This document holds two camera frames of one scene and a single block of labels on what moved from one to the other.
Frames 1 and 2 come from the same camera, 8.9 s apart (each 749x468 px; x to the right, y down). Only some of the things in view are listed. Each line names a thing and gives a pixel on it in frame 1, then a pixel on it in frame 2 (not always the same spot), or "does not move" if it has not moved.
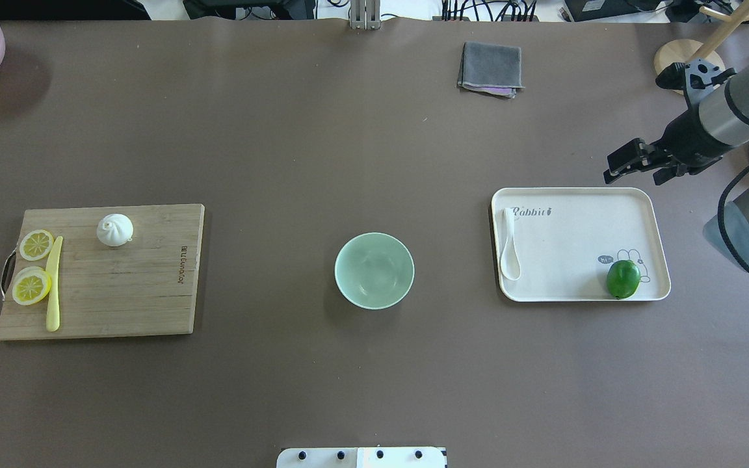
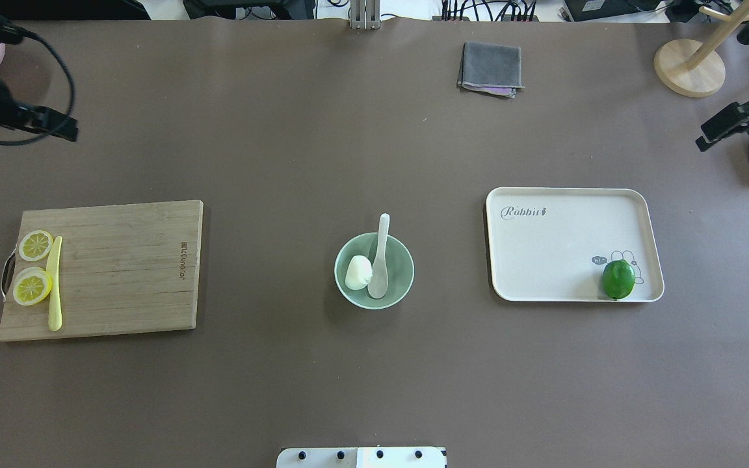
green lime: [623, 278] does not move
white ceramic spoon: [510, 261] -> [378, 281]
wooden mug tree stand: [686, 50] does not move
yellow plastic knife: [52, 315] does not move
